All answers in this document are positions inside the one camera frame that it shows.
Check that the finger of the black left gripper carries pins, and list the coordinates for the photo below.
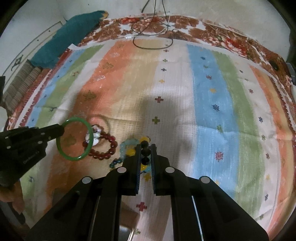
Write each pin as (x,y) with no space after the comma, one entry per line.
(52,132)

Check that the striped colourful blanket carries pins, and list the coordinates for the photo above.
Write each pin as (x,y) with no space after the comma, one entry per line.
(209,111)

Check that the left hand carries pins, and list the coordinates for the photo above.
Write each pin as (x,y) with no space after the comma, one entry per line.
(13,195)

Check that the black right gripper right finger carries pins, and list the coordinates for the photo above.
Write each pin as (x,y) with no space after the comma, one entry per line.
(166,180)

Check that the teal pillow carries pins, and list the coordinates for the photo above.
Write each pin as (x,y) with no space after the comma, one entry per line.
(73,32)

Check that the grey striped mattress edge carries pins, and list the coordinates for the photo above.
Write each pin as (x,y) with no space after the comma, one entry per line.
(19,86)

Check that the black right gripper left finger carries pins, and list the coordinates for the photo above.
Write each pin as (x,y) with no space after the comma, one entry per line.
(125,179)

